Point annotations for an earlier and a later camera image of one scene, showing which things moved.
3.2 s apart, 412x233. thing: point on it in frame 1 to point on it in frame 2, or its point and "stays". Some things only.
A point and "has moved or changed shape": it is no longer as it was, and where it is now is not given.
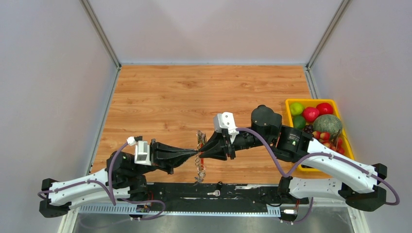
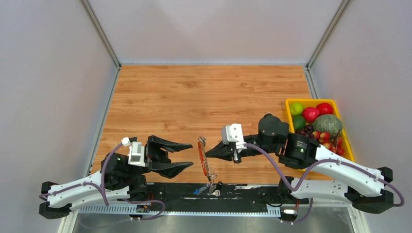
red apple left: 310,114 stays
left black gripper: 163,156 to 157,159
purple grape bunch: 308,128 stays
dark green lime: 299,122 stays
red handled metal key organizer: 201,139 has moved or changed shape
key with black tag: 217,191 stays
